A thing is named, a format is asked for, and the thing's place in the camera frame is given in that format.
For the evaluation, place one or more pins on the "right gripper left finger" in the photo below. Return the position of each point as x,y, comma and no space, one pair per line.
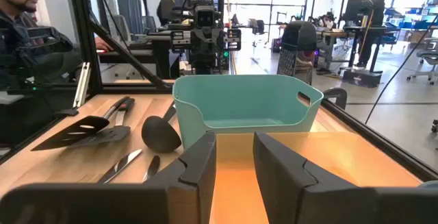
137,203

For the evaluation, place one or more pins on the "silver aluminium bar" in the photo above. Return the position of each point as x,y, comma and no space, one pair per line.
82,85

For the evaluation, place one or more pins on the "light teal plastic bin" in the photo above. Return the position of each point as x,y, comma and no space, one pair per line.
239,100

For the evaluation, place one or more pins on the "black standing desk with monitors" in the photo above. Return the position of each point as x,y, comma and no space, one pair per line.
362,11

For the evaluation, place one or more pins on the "black slotted spatula red button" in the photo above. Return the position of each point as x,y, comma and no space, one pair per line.
109,135

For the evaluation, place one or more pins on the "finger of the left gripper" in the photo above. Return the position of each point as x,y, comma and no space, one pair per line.
210,40
202,40

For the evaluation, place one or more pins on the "black curved bracket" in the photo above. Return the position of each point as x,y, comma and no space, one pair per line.
342,94

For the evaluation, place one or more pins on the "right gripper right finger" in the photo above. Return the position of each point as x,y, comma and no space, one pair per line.
308,200

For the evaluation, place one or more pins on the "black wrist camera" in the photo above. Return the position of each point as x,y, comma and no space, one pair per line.
205,16

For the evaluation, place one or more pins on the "black slotted spatula steel shaft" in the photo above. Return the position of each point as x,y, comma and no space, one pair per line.
72,131

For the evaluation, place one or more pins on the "person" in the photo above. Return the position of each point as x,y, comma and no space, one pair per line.
20,35

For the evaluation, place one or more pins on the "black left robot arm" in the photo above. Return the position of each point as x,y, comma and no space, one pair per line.
166,59

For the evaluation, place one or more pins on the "grey office chair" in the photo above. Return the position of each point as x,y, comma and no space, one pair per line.
427,58

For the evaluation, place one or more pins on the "silver butter knife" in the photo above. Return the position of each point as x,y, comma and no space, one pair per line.
152,167
119,165

